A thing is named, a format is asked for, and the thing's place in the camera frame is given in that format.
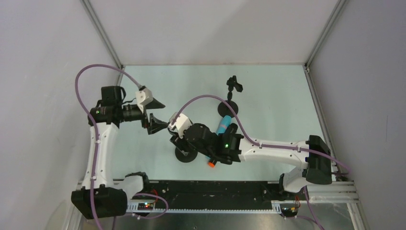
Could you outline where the left controller board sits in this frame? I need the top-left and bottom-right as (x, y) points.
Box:
(137, 202), (155, 211)

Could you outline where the blue microphone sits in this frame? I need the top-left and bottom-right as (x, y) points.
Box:
(215, 115), (232, 135)

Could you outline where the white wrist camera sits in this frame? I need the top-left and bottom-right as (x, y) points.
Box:
(135, 86), (154, 113)
(168, 112), (193, 138)

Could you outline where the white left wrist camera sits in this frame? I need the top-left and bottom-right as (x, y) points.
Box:
(135, 86), (154, 113)

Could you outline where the white slotted cable duct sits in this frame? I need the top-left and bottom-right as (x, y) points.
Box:
(126, 202), (282, 214)

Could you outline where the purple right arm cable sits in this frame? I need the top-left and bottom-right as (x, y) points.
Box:
(171, 94), (351, 230)

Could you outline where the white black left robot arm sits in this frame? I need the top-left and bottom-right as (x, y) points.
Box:
(71, 86), (168, 219)

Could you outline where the black microphone stand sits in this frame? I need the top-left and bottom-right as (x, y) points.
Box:
(170, 135), (198, 163)
(217, 75), (243, 118)

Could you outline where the right controller board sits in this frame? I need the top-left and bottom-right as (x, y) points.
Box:
(281, 207), (299, 218)

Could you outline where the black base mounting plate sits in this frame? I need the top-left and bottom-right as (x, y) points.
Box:
(121, 179), (310, 211)

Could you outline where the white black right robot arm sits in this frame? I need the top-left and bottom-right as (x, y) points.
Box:
(168, 123), (332, 193)

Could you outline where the aluminium frame rail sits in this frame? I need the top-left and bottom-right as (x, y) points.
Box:
(73, 180), (361, 204)

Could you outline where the black microphone orange tip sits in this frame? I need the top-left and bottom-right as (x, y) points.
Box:
(207, 124), (239, 168)

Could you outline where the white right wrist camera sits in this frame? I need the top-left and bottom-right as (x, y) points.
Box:
(168, 112), (193, 138)

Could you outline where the controller board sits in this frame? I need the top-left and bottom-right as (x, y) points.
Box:
(281, 207), (299, 218)
(137, 202), (155, 211)

